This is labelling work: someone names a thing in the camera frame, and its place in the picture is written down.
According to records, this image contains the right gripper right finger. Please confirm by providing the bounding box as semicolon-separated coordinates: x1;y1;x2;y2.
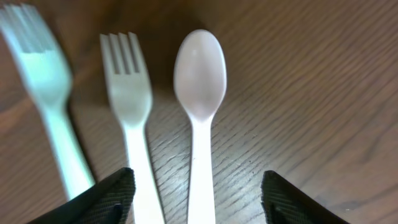
261;170;348;224

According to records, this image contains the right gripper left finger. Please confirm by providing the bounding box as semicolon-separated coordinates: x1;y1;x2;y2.
29;167;136;224

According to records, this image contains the white plastic fork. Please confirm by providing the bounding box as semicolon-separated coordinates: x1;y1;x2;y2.
99;32;165;223

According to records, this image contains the pale green plastic fork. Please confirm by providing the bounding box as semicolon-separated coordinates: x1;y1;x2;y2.
1;4;95;200

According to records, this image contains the white plastic spoon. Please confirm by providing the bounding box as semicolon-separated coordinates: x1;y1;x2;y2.
174;29;227;224

